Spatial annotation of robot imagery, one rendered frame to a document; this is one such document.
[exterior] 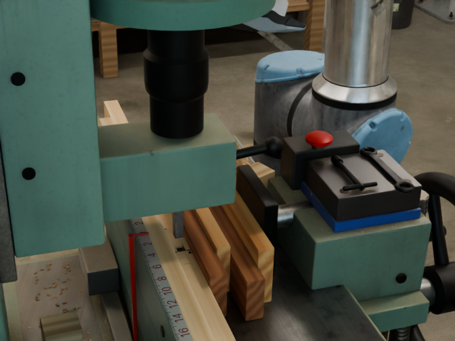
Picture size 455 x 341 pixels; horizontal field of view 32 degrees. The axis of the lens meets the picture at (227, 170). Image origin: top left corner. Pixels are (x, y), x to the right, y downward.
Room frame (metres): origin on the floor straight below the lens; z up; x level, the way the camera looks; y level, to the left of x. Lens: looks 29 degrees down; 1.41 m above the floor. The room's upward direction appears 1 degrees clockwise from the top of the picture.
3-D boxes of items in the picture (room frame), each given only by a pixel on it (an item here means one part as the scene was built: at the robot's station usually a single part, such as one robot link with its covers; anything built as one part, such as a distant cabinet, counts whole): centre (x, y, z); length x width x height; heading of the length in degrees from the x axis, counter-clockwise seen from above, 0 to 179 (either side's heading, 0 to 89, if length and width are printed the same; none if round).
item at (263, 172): (0.86, -0.03, 0.92); 0.04 x 0.03 x 0.03; 132
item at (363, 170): (0.76, -0.13, 0.99); 0.13 x 0.11 x 0.06; 19
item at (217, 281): (0.70, 0.03, 0.93); 0.18 x 0.02 x 0.05; 19
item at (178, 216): (0.68, 0.05, 0.97); 0.01 x 0.01 x 0.05; 19
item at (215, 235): (0.74, 0.03, 0.93); 0.17 x 0.01 x 0.06; 19
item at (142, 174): (0.68, 0.07, 1.03); 0.14 x 0.07 x 0.09; 109
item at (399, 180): (0.74, -0.17, 1.00); 0.10 x 0.02 x 0.01; 19
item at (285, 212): (0.73, -0.06, 0.95); 0.09 x 0.07 x 0.09; 19
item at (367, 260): (0.75, -0.13, 0.92); 0.15 x 0.13 x 0.09; 19
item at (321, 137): (0.78, -0.10, 1.02); 0.03 x 0.03 x 0.01
